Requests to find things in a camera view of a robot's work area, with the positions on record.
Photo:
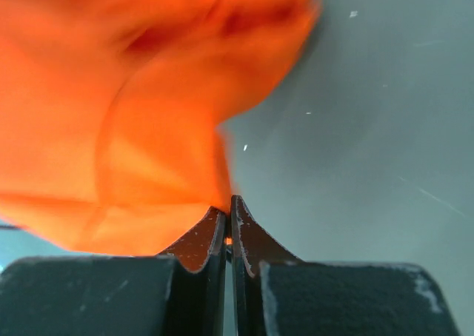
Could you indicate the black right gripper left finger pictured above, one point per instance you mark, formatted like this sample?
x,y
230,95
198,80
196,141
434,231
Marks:
x,y
195,293

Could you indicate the orange t shirt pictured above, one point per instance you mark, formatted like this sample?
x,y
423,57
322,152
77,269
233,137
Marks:
x,y
110,111

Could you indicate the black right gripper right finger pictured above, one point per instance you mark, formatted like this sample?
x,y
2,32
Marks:
x,y
251,244

